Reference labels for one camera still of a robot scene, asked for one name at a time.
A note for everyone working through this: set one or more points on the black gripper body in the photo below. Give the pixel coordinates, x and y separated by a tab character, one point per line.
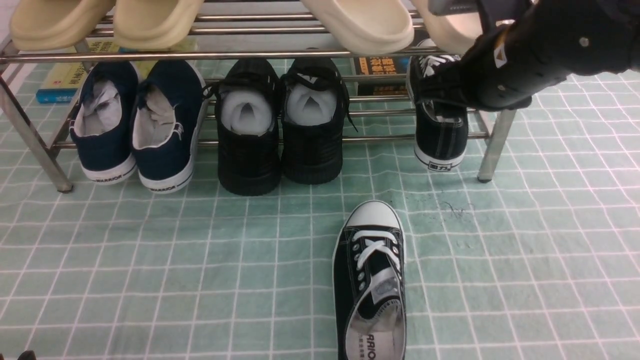
470	81

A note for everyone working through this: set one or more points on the black canvas shoe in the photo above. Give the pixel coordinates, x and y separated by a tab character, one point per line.
369	285
441	133

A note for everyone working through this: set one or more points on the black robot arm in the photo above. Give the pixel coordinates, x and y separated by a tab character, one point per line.
526	47

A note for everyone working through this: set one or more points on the silver metal shoe rack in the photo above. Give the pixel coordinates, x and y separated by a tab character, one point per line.
46	152

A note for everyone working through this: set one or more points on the cream slipper far right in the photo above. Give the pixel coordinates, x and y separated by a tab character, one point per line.
453	33

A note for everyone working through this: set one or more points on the cream slipper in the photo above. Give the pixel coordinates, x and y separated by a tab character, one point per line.
453	33
365	27

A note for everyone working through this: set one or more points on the cream slipper inner right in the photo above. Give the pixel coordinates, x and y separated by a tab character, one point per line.
365	27

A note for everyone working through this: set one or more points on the black box book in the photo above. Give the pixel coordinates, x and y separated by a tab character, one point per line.
376	78

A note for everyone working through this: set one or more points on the black sneaker right of pair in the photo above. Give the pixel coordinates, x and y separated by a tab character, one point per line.
315	106

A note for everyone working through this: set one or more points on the black sneaker of pair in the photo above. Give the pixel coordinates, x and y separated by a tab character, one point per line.
315	106
247	108

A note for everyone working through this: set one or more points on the green checkered floor cloth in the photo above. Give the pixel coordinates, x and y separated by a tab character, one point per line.
541	263

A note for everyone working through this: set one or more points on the black sneaker left of pair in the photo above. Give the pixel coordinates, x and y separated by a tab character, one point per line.
247	108

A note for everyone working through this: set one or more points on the navy sneaker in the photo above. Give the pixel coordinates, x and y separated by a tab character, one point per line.
170	107
101	129

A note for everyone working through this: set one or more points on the tan slipper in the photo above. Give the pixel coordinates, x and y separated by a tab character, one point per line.
44	25
153	24

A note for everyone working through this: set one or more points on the navy sneaker far left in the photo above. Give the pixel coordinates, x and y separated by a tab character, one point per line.
101	129

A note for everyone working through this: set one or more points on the yellow blue book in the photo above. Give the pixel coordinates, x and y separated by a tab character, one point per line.
64	79

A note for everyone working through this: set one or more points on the tan slipper far left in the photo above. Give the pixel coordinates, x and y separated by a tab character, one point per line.
44	25

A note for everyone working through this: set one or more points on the dark object bottom left corner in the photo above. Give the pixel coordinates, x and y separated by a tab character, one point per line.
27	355

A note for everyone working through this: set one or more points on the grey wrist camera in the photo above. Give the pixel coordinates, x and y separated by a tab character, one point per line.
452	7

